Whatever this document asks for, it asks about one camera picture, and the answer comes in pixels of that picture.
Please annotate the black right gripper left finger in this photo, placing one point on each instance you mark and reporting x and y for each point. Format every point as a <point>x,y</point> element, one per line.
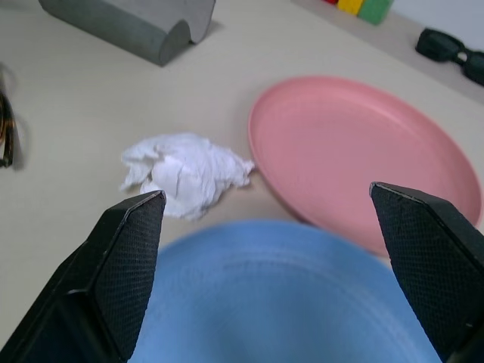
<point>113,272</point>

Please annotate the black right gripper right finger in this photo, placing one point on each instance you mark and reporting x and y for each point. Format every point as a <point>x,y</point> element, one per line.
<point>435,257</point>

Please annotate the tortoiseshell eyeglasses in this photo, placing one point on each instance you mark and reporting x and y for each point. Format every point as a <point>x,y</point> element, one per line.
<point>7,128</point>

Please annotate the grey glasses case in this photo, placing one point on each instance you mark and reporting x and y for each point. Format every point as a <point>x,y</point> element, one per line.
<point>125,22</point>

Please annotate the crumpled white tissue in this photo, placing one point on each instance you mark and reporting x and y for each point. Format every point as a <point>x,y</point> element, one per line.
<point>189,170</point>

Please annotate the pink plate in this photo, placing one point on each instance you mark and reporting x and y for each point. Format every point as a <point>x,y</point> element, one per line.
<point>355,151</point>

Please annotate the blue plate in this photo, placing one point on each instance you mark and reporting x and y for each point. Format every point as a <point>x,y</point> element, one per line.
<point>272,295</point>

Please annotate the black sunglasses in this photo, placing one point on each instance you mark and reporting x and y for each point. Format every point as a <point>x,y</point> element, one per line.
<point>438,45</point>

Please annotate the green block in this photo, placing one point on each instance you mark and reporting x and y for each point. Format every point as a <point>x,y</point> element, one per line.
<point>376,9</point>

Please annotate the yellow block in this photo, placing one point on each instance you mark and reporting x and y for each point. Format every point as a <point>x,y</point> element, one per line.
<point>349,5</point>

